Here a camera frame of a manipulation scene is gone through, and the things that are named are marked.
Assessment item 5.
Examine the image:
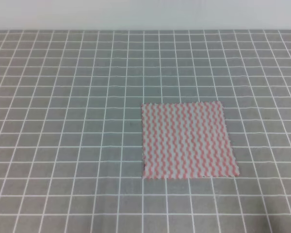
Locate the pink white striped towel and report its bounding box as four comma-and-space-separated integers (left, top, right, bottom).
141, 101, 240, 179

